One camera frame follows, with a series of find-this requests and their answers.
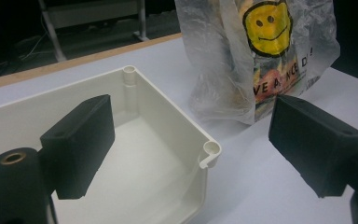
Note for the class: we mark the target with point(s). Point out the grey metal stand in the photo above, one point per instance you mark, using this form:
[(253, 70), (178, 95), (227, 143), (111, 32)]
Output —
[(54, 37)]

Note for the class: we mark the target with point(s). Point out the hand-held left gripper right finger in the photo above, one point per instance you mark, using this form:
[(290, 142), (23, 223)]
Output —
[(310, 146)]

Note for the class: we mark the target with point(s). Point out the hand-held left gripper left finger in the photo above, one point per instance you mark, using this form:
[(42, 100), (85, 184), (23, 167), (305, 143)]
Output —
[(80, 146)]

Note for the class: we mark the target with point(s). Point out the clear smiley-face plastic bag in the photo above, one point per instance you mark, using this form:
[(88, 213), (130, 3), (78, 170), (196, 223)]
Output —
[(223, 62)]

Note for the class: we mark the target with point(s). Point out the white plastic bin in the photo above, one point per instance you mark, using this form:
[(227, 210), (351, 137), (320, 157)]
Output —
[(155, 161)]

